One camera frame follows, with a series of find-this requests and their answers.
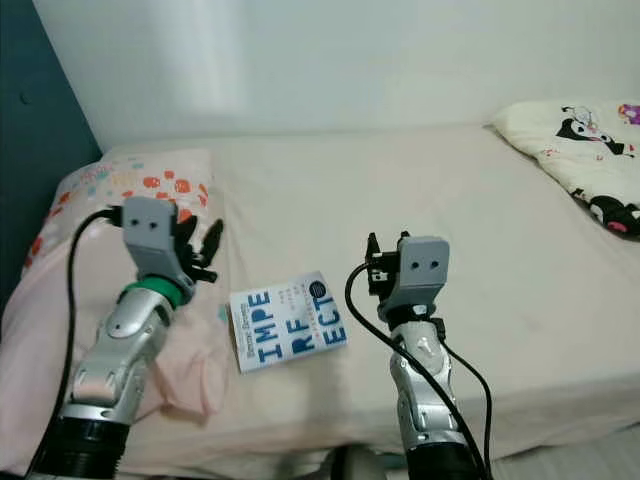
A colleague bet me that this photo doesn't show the mattress with beige sheet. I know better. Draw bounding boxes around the mattress with beige sheet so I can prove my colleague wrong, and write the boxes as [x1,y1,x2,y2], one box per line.
[100,122,640,471]

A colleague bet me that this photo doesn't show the white book with blue lettering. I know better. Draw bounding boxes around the white book with blue lettering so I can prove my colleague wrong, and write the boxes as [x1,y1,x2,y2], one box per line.
[228,270,349,374]

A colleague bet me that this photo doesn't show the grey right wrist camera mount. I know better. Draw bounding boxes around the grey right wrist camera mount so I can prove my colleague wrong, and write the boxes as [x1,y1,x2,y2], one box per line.
[397,236,451,313]

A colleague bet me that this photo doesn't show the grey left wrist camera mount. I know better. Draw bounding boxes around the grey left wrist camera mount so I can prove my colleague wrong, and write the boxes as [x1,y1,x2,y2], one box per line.
[121,196,181,296]

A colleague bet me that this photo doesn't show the dark teal upholstered headboard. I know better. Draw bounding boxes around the dark teal upholstered headboard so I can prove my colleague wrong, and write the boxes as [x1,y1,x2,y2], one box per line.
[0,0,106,301]

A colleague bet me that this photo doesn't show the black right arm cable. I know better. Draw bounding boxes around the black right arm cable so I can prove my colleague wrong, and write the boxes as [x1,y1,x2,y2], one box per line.
[344,262,494,480]

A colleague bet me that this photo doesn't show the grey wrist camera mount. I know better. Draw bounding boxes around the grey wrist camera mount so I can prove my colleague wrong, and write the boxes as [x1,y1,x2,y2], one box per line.
[397,236,451,313]
[121,196,181,296]

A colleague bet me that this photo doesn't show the pink patterned pillow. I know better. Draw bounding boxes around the pink patterned pillow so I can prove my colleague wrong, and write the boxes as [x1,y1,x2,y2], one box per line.
[0,150,233,476]

